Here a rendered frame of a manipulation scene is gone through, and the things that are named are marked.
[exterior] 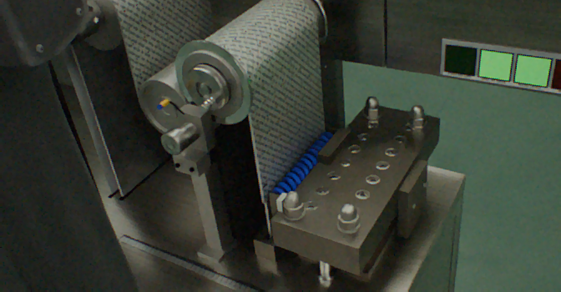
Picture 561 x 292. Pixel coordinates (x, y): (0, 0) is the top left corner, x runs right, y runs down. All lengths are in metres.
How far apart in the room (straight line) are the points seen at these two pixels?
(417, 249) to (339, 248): 0.21
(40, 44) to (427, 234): 0.97
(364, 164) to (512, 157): 1.86
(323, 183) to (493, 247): 1.45
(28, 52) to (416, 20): 0.92
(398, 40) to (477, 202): 1.57
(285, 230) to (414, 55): 0.41
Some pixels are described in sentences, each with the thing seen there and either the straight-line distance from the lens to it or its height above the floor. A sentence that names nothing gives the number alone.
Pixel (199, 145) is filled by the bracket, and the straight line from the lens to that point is 0.95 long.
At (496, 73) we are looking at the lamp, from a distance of 1.06.
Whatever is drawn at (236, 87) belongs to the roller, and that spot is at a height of 1.26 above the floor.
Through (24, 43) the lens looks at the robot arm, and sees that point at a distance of 0.19.
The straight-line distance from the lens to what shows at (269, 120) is 0.94.
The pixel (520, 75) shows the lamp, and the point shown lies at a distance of 1.05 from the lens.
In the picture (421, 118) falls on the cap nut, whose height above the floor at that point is 1.05.
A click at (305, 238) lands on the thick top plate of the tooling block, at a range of 0.94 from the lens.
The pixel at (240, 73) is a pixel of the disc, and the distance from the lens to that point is 0.85.
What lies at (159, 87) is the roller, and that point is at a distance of 1.00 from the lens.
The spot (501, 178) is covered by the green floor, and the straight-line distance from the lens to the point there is 2.72.
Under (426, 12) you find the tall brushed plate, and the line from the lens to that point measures 1.05.
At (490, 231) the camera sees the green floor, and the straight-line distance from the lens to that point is 2.45.
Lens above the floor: 1.67
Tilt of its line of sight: 34 degrees down
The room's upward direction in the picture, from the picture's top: 7 degrees counter-clockwise
